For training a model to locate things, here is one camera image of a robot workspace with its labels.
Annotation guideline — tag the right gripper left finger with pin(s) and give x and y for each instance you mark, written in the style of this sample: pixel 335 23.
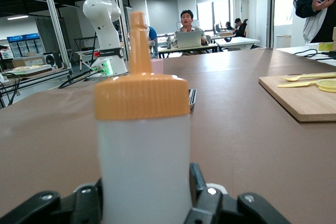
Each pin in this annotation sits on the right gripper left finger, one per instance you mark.
pixel 84 208

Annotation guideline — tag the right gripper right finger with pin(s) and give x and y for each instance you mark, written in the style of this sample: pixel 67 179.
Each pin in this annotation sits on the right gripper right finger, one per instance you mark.
pixel 210 208

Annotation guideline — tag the translucent squeeze bottle orange cap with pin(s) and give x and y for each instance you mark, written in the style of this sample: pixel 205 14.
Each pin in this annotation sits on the translucent squeeze bottle orange cap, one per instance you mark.
pixel 141 155

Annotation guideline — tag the pink plastic cup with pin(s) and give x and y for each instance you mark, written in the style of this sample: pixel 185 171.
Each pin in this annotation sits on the pink plastic cup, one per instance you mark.
pixel 157 66

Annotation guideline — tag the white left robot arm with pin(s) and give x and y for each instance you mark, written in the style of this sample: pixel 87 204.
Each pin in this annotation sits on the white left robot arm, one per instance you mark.
pixel 105 24

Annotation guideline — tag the paper table cover sheet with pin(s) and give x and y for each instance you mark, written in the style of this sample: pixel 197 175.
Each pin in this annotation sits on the paper table cover sheet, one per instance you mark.
pixel 236 155

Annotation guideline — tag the silver digital kitchen scale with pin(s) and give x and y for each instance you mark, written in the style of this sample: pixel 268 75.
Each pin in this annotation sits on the silver digital kitchen scale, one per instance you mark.
pixel 192 98

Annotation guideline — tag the wooden cutting board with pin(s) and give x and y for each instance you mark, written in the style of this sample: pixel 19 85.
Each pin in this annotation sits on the wooden cutting board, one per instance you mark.
pixel 302 103

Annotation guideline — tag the white tray with food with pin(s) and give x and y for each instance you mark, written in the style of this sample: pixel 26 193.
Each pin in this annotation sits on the white tray with food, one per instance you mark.
pixel 29 69

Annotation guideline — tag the yellow plastic knife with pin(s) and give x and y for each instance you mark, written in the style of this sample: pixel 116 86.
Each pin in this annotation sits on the yellow plastic knife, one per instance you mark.
pixel 296 84

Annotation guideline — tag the white office desk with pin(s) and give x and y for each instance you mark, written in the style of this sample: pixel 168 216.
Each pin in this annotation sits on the white office desk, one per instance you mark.
pixel 236 41
pixel 170 49

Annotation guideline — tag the yellow plastic fork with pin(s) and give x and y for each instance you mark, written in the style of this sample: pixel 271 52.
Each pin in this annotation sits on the yellow plastic fork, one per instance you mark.
pixel 309 76

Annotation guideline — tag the lemon slice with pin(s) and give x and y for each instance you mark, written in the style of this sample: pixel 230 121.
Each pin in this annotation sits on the lemon slice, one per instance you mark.
pixel 326 83
pixel 328 90

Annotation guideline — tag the glass door drinks fridge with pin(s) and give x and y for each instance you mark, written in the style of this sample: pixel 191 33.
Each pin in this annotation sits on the glass door drinks fridge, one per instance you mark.
pixel 23 45

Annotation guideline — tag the seated person black clothes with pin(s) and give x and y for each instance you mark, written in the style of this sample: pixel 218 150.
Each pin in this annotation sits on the seated person black clothes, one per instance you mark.
pixel 240 28

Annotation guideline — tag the person in blue shirt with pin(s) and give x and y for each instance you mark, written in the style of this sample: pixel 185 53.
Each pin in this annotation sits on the person in blue shirt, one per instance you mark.
pixel 152 35

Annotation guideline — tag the seated man checked shirt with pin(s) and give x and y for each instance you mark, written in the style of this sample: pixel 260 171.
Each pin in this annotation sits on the seated man checked shirt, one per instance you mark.
pixel 187 20

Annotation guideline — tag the yellow box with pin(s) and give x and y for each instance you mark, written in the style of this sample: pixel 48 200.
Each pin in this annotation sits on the yellow box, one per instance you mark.
pixel 326 46

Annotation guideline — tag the ceiling strip light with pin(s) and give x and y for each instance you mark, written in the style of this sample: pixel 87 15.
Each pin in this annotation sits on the ceiling strip light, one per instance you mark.
pixel 18 17

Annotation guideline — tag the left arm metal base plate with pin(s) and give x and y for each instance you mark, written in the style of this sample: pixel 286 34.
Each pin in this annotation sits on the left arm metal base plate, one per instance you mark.
pixel 99 77

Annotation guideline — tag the aluminium frame rail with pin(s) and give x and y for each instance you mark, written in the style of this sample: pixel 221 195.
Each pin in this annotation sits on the aluminium frame rail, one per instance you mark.
pixel 39 78

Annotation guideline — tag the aluminium frame post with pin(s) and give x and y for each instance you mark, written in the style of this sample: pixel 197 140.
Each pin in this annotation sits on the aluminium frame post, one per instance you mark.
pixel 125 40
pixel 54 19

